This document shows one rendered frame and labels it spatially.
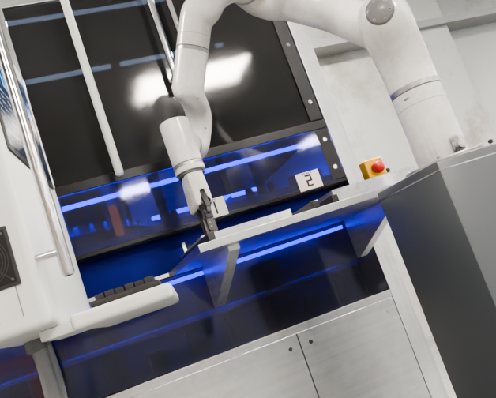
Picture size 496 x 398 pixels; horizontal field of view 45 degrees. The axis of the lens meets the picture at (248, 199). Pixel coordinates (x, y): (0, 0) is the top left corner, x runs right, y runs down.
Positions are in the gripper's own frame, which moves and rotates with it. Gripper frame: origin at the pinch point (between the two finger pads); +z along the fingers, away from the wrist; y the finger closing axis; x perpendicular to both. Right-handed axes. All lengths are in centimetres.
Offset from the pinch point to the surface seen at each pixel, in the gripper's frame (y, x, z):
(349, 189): 17.0, 34.6, 3.6
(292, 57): -20, 54, -51
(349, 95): -257, 221, -110
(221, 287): -6.0, -0.7, 16.2
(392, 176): 17, 48, 4
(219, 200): -20.1, 11.3, -10.0
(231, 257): 9.9, 0.0, 10.5
